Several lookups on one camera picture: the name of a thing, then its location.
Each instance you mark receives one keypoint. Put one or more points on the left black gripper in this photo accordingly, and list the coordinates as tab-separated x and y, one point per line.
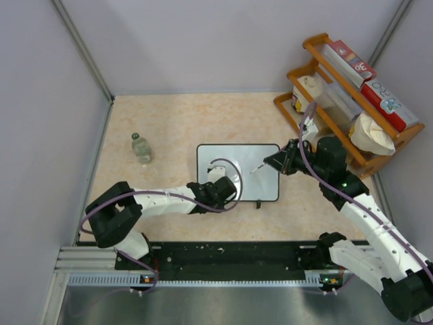
220	206

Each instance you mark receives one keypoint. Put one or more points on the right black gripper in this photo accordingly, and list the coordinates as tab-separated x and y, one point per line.
284	160

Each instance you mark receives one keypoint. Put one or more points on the magenta capped marker pen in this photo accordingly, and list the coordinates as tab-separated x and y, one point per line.
258	167

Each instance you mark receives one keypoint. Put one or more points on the black framed whiteboard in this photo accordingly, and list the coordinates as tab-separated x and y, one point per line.
239	160

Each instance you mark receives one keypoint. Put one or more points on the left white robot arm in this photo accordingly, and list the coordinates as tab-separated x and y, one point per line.
113	216

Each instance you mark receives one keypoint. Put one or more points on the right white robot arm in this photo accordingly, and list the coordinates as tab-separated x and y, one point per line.
399	273

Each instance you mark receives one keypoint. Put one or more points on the white yellow jar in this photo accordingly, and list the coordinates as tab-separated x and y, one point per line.
313	85

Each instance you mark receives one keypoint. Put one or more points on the orange wooden shelf rack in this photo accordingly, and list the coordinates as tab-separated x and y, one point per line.
363	163

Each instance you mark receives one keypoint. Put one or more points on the clear plastic container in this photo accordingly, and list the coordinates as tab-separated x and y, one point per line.
339	106

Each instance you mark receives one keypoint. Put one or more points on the cream cloth bundle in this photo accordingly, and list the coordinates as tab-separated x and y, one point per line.
368	136

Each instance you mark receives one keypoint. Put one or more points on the clear plastic bottle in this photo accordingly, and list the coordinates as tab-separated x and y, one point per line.
141	148

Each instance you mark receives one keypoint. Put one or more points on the red box top shelf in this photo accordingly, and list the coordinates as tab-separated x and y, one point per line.
348	63

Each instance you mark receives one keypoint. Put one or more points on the red white box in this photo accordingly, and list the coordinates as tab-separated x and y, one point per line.
388	105

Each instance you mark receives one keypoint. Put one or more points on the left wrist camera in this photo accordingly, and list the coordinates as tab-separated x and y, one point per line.
214	173

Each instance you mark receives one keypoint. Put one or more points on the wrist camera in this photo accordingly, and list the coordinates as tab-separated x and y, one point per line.
308	129
214	173

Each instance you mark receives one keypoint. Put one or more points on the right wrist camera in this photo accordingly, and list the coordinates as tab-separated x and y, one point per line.
308	129

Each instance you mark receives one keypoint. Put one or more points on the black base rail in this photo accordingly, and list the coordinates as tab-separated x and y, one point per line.
239	261

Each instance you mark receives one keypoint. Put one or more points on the aluminium frame rail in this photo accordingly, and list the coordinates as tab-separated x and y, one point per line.
85	259

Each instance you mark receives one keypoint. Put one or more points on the grey slotted cable duct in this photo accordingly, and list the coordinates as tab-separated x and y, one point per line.
137	280

